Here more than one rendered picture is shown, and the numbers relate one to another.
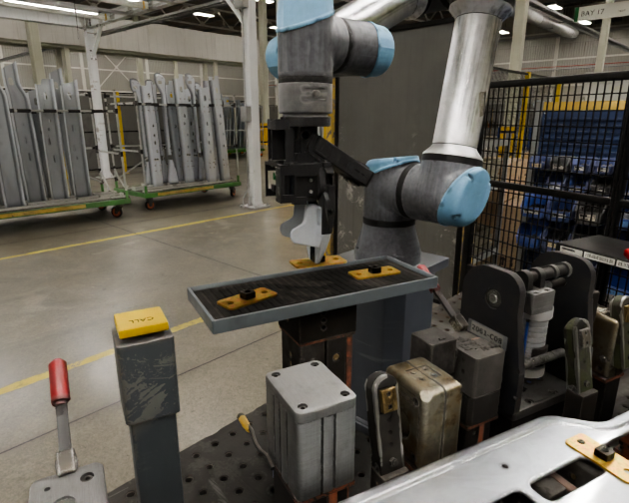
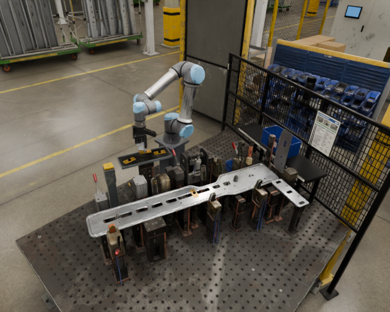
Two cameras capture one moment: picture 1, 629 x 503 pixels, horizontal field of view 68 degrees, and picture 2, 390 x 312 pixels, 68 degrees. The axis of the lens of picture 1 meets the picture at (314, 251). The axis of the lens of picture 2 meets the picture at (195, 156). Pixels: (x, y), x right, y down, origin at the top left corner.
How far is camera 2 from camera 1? 141 cm
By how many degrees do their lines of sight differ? 18
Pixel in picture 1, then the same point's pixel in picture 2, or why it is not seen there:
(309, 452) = (138, 190)
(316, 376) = (141, 177)
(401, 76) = (215, 18)
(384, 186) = (168, 124)
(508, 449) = (177, 191)
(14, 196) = (18, 47)
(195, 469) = (120, 191)
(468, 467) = (168, 194)
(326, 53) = (143, 116)
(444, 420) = (166, 186)
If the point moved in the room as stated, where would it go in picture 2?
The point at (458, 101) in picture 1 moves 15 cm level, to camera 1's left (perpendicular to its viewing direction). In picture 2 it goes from (184, 108) to (163, 107)
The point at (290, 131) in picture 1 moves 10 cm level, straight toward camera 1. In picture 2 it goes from (136, 129) to (134, 137)
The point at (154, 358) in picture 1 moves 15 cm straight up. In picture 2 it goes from (111, 173) to (108, 155)
